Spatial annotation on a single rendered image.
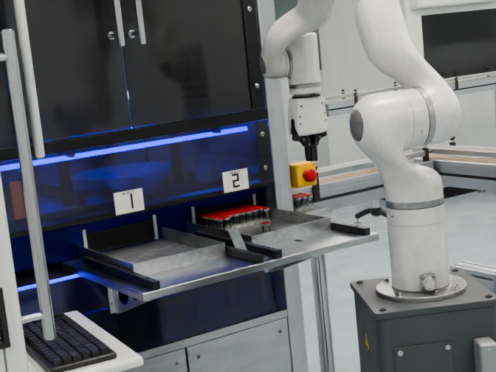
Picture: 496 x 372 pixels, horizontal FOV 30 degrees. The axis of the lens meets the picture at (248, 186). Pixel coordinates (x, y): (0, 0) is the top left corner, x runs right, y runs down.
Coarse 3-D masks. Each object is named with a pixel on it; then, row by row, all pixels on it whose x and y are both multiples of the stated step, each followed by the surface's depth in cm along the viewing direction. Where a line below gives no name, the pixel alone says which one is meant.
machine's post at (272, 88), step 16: (256, 0) 266; (272, 0) 268; (256, 16) 267; (272, 16) 268; (272, 80) 270; (272, 96) 271; (272, 112) 271; (272, 128) 272; (272, 144) 272; (272, 160) 273; (288, 160) 276; (288, 176) 276; (272, 192) 276; (288, 192) 276; (288, 208) 277; (288, 272) 279; (288, 288) 279; (288, 304) 280; (288, 320) 281; (304, 336) 284; (304, 352) 285; (304, 368) 285
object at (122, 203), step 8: (120, 192) 246; (128, 192) 248; (136, 192) 249; (120, 200) 247; (128, 200) 248; (136, 200) 249; (120, 208) 247; (128, 208) 248; (136, 208) 249; (144, 208) 251
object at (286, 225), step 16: (272, 208) 275; (192, 224) 264; (256, 224) 269; (272, 224) 267; (288, 224) 265; (304, 224) 248; (320, 224) 251; (256, 240) 240; (272, 240) 243; (288, 240) 246
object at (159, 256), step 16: (160, 240) 262; (176, 240) 256; (192, 240) 249; (208, 240) 241; (80, 256) 249; (96, 256) 240; (112, 256) 247; (128, 256) 245; (144, 256) 243; (160, 256) 241; (176, 256) 228; (192, 256) 230; (208, 256) 233; (144, 272) 223
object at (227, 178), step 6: (246, 168) 267; (222, 174) 263; (228, 174) 264; (240, 174) 266; (246, 174) 268; (228, 180) 264; (240, 180) 267; (246, 180) 268; (228, 186) 265; (240, 186) 267; (246, 186) 268; (228, 192) 265
